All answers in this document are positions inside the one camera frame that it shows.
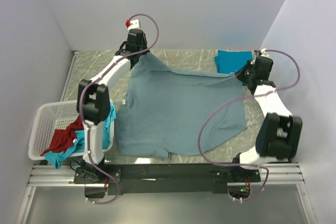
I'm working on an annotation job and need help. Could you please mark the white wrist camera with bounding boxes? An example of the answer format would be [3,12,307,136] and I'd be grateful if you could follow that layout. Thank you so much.
[125,19,141,30]
[253,48,270,58]

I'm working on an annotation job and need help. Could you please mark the dark red t-shirt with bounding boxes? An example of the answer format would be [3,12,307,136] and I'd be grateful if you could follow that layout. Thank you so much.
[41,116,83,156]

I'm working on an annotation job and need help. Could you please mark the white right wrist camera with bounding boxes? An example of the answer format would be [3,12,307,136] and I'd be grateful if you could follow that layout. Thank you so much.
[253,48,270,58]

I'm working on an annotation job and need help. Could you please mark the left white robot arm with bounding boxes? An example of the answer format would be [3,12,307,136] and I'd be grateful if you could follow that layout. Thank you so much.
[77,28,149,166]

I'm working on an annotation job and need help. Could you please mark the white plastic laundry basket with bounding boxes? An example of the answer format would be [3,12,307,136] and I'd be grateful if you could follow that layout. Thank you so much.
[27,100,116,161]

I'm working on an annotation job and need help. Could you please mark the grey-blue t-shirt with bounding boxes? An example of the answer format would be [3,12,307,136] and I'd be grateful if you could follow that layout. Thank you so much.
[115,53,247,158]

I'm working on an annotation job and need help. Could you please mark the black base crossbar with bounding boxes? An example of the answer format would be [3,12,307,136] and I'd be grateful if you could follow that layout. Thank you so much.
[73,163,261,198]

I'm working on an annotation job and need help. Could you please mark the aluminium frame rail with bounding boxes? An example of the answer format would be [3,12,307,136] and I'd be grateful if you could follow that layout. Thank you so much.
[27,164,305,187]

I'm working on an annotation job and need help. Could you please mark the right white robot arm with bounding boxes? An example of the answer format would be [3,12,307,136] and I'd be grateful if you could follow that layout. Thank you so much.
[233,50,303,169]

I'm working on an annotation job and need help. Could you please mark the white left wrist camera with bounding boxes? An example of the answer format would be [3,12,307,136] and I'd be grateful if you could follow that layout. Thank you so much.
[125,19,141,30]

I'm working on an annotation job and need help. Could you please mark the teal t-shirt in basket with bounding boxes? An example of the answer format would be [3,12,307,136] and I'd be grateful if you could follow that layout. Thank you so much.
[43,103,116,169]

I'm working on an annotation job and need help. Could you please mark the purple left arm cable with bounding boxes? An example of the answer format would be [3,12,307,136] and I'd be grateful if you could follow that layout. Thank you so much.
[80,13,160,183]

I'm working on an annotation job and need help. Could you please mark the folded teal t-shirt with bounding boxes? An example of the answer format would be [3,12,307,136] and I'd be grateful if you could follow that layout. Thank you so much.
[214,50,253,77]

